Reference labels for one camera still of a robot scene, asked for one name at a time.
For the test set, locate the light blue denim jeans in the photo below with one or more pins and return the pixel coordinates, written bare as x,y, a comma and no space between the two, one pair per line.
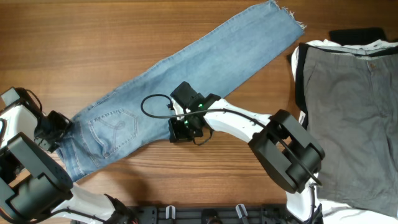
117,124

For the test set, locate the grey shorts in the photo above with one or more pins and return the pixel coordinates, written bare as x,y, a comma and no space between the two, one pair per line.
357,124

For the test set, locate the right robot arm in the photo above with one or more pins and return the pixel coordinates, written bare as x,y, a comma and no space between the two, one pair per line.
290,156

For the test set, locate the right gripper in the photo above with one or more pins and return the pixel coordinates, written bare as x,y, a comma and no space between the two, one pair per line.
176,134

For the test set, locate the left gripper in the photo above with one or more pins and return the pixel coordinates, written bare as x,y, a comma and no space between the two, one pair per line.
64,124

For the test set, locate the black garment in pile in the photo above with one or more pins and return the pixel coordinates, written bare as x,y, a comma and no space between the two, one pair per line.
370,41

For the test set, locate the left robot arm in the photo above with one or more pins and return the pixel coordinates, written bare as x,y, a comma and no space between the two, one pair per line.
34,187

